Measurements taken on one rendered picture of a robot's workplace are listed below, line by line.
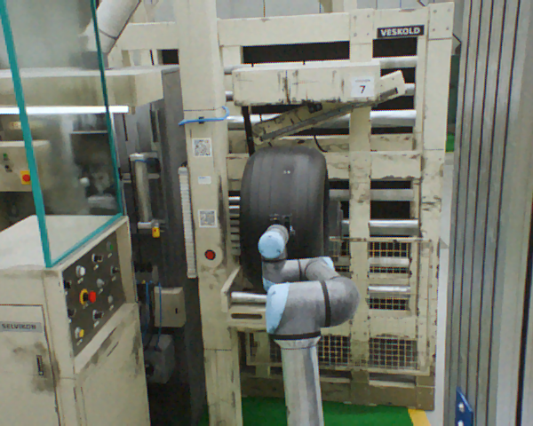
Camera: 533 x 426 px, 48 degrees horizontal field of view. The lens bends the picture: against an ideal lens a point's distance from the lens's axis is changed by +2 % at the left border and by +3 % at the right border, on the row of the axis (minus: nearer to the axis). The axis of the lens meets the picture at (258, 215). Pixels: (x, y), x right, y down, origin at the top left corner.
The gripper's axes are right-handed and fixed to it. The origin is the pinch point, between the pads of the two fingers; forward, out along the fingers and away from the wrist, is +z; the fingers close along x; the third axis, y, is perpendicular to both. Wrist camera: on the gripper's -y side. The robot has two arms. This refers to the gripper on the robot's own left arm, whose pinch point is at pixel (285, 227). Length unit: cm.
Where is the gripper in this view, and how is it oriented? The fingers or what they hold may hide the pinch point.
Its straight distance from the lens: 209.5
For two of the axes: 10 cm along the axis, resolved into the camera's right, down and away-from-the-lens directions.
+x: -9.8, -0.1, 1.7
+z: 1.7, -2.0, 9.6
